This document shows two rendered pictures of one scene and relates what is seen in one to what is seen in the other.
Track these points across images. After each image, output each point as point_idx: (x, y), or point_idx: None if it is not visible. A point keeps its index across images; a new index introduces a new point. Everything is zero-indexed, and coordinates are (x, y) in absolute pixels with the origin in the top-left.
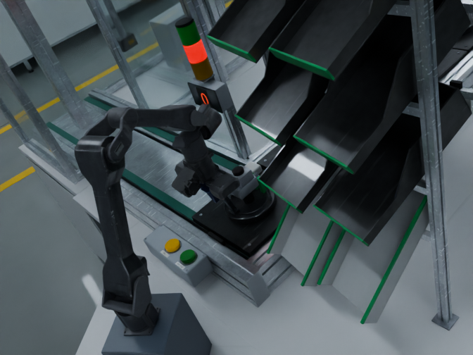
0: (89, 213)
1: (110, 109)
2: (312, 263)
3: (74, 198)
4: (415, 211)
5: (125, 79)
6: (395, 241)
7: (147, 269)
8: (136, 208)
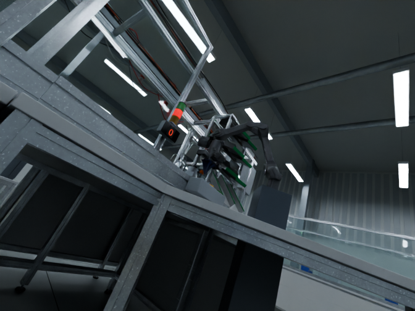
0: (84, 139)
1: (249, 121)
2: (232, 197)
3: (32, 98)
4: None
5: (46, 52)
6: None
7: (264, 173)
8: (164, 161)
